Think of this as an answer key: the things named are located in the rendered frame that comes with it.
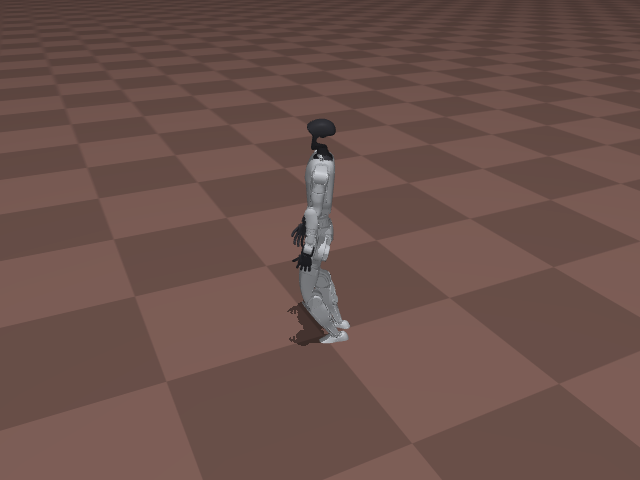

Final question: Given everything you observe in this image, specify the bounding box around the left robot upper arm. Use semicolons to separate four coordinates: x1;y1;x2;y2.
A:
304;165;329;219

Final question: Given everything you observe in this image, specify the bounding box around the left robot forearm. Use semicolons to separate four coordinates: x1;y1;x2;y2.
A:
303;209;320;255

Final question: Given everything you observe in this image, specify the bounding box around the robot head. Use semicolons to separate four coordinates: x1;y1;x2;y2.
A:
307;119;336;162

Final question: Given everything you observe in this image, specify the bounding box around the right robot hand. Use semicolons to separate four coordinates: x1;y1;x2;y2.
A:
291;216;306;247

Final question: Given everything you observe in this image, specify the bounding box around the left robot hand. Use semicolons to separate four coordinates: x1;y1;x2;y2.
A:
292;244;315;272

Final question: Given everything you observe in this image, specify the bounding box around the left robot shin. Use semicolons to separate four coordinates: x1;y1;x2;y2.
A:
302;295;340;338

